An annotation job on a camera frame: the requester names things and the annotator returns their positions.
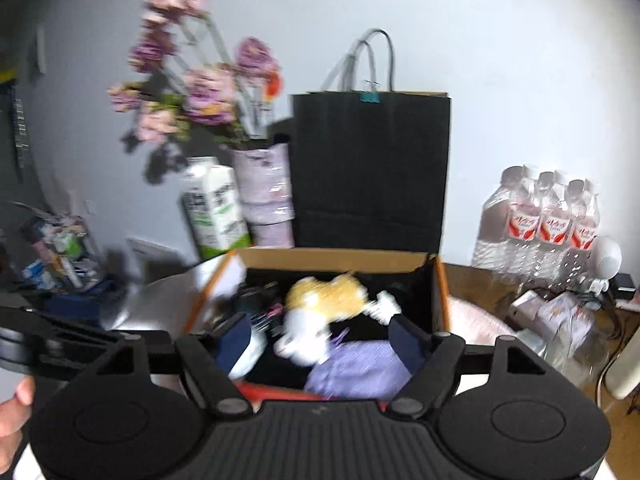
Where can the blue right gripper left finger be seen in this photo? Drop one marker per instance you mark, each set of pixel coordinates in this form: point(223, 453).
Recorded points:
point(230, 340)

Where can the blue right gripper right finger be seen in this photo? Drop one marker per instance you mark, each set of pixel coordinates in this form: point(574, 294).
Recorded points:
point(412, 345)

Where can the yellow white plush toy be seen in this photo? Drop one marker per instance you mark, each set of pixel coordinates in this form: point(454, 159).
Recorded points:
point(312, 305)

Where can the person's left hand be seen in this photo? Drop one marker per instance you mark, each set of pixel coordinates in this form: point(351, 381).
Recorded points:
point(16, 411)

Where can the white small box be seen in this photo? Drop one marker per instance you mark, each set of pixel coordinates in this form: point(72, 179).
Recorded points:
point(250, 356)

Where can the purple patterned cloth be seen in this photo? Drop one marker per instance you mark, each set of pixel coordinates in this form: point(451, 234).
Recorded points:
point(358, 370)

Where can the white towel cloth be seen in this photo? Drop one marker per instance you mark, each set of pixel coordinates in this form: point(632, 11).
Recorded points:
point(186, 302)

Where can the red orange cardboard box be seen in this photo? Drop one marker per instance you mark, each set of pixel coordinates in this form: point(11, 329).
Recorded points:
point(262, 297)

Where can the white milk carton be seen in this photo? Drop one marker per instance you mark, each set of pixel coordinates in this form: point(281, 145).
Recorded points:
point(211, 198)

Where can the clear glass cup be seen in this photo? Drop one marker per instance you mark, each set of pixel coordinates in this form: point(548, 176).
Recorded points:
point(575, 345)

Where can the water bottle pack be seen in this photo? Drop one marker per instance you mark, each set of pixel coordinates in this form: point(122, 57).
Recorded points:
point(538, 229)

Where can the black paper shopping bag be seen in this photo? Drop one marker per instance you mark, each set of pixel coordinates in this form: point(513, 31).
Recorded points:
point(369, 168)

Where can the cream thermos bottle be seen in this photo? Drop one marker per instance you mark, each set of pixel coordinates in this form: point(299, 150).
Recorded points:
point(622, 376)

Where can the white round speaker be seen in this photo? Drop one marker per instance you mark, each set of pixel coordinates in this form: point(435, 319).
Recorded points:
point(604, 263)

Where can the dried pink purple flowers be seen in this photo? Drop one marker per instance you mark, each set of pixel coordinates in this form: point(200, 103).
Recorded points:
point(189, 78)

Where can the cluttered wire shelf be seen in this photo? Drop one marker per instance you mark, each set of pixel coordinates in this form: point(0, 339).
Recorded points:
point(64, 245)

